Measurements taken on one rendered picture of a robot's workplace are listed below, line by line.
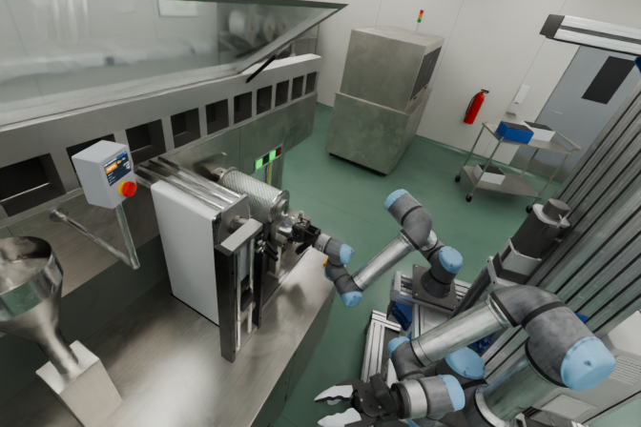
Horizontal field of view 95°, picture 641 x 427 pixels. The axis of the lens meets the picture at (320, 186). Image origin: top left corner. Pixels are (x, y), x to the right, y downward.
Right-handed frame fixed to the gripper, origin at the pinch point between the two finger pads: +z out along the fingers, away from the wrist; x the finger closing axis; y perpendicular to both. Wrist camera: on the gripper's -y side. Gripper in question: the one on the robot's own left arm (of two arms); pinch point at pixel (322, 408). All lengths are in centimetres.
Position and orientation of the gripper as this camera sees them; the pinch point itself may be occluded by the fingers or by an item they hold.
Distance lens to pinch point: 81.7
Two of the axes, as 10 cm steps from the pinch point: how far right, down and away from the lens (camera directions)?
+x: -2.0, -4.7, 8.6
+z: -9.7, -0.2, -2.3
